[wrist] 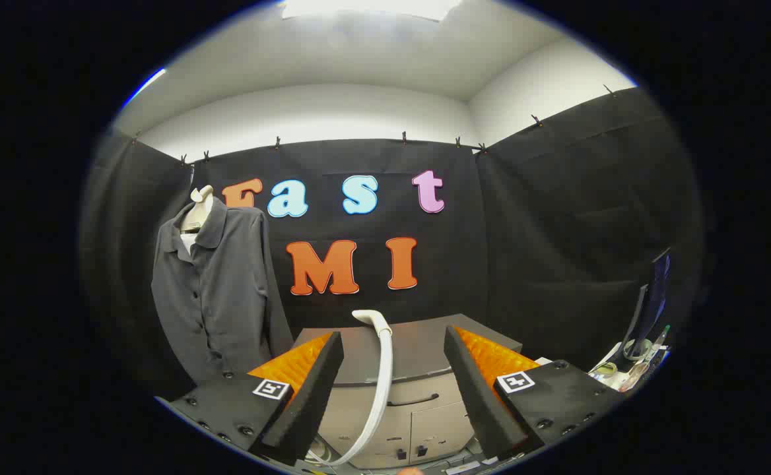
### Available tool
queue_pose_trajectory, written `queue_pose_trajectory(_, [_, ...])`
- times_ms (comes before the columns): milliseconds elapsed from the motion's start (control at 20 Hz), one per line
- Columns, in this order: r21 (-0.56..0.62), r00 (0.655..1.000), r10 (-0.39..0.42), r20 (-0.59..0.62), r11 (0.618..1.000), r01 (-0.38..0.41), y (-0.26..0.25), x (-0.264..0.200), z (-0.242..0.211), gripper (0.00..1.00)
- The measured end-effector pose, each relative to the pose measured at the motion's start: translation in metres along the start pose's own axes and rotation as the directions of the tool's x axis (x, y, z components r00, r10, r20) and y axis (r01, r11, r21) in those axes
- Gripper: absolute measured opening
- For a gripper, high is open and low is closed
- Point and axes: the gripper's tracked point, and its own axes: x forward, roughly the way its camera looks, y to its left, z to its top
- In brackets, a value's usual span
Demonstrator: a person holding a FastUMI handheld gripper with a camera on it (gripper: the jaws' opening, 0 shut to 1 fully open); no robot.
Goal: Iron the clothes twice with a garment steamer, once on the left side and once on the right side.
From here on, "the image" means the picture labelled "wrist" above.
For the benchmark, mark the grey button shirt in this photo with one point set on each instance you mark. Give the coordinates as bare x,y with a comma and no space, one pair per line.
227,290

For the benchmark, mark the ceiling light panel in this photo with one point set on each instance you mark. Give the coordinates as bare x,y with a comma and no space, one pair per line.
372,8

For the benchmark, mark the grey cabinet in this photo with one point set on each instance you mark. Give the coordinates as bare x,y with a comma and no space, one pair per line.
418,356

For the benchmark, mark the row of black cloth clips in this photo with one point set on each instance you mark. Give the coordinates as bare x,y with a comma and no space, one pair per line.
404,137

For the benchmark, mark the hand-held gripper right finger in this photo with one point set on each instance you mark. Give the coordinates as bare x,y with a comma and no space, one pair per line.
474,389

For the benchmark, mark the white mannequin torso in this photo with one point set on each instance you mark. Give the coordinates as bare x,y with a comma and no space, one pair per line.
199,211

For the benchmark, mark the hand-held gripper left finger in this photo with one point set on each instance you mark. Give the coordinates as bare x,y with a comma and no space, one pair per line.
313,396

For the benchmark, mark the white garment steamer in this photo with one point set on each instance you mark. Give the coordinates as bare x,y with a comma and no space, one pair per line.
383,369

